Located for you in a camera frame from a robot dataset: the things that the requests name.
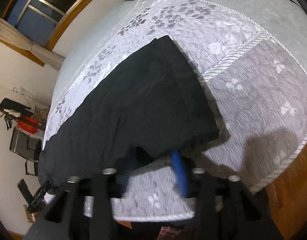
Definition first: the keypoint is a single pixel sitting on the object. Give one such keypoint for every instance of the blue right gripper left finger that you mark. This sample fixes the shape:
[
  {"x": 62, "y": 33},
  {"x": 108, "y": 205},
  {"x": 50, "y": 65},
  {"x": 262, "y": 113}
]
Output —
[{"x": 125, "y": 166}]

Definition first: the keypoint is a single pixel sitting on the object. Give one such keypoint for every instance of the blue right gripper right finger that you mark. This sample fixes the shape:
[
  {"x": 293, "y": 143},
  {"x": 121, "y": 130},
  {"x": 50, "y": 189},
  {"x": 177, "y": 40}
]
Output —
[{"x": 181, "y": 173}]

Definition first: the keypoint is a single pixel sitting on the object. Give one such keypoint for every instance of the black pants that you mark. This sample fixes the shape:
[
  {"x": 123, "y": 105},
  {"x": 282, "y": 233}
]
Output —
[{"x": 151, "y": 104}]

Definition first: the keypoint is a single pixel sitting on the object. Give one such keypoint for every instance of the black folding chair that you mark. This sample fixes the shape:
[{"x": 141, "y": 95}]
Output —
[{"x": 27, "y": 147}]

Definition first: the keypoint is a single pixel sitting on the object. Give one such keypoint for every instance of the coat rack with clothes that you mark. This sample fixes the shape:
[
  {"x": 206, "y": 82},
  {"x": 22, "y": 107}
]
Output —
[{"x": 12, "y": 111}]

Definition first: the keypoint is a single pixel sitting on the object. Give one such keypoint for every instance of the beige curtain left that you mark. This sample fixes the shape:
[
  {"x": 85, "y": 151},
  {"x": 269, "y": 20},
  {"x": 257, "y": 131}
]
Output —
[{"x": 20, "y": 43}]

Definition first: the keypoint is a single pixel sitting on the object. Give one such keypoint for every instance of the wooden framed window left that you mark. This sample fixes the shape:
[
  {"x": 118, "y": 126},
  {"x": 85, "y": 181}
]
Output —
[{"x": 41, "y": 21}]

